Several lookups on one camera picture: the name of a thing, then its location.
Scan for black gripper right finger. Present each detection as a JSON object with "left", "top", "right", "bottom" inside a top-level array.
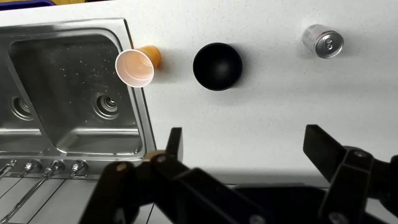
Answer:
[{"left": 303, "top": 125, "right": 398, "bottom": 224}]

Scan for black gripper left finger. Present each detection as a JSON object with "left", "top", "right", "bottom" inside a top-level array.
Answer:
[{"left": 78, "top": 128, "right": 266, "bottom": 224}]

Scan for silver can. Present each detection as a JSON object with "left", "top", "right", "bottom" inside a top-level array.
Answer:
[{"left": 302, "top": 24, "right": 344, "bottom": 59}]

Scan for black bowl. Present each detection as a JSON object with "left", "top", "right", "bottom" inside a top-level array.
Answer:
[{"left": 192, "top": 43, "right": 243, "bottom": 91}]

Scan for orange plastic cup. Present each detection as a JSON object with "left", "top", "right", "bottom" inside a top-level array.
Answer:
[{"left": 114, "top": 45, "right": 161, "bottom": 89}]

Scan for stainless steel double sink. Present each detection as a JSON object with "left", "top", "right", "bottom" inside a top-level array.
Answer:
[{"left": 0, "top": 18, "right": 155, "bottom": 159}]

